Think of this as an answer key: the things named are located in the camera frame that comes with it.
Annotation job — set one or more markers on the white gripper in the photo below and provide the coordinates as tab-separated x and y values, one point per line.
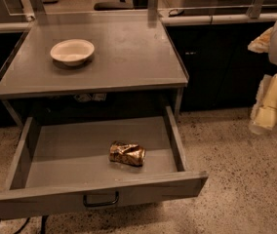
264	114

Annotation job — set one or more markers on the crushed orange can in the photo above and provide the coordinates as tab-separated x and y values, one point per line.
127	153

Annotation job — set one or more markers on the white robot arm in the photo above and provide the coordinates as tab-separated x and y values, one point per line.
272	52

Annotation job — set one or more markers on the grey cabinet counter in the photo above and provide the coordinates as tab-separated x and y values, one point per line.
132	53

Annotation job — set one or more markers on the grey open top drawer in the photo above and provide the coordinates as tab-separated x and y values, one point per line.
55	166

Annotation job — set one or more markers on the black object on ledge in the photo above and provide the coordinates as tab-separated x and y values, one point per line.
175	12

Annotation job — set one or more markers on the white round bowl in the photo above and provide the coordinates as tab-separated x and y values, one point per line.
72	52

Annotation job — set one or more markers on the black drawer handle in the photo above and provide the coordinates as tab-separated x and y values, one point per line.
101	200

